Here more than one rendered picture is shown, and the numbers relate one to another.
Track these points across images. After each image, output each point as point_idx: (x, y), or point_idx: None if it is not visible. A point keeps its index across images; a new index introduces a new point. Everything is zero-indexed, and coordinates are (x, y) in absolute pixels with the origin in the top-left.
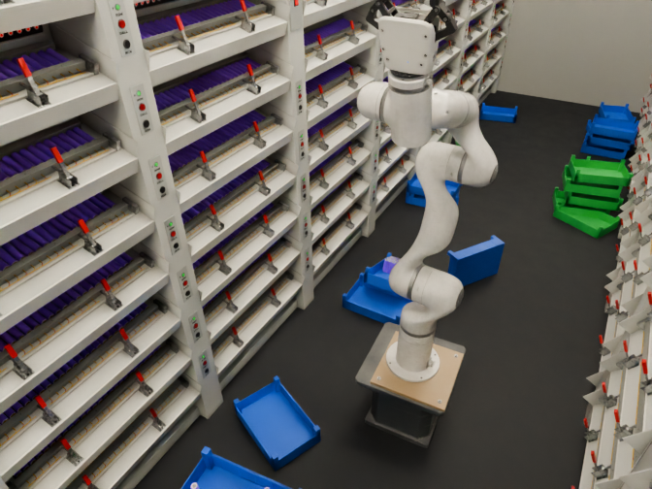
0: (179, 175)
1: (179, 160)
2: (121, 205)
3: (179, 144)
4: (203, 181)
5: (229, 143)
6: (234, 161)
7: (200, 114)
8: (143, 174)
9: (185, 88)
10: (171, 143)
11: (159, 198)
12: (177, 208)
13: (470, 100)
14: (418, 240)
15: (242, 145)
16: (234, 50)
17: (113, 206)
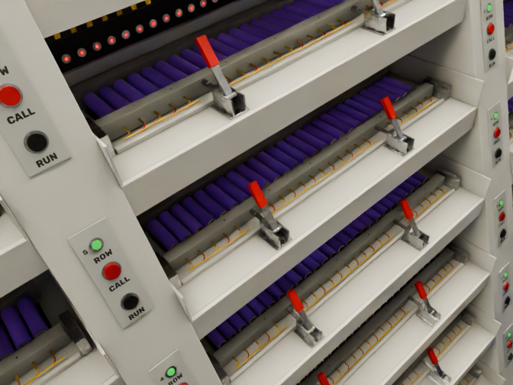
0: (204, 240)
1: (214, 202)
2: (51, 335)
3: (174, 179)
4: (260, 251)
5: (329, 151)
6: (339, 192)
7: (230, 95)
8: (56, 276)
9: (217, 45)
10: (141, 181)
11: (124, 323)
12: (185, 331)
13: None
14: None
15: (359, 152)
16: None
17: (37, 334)
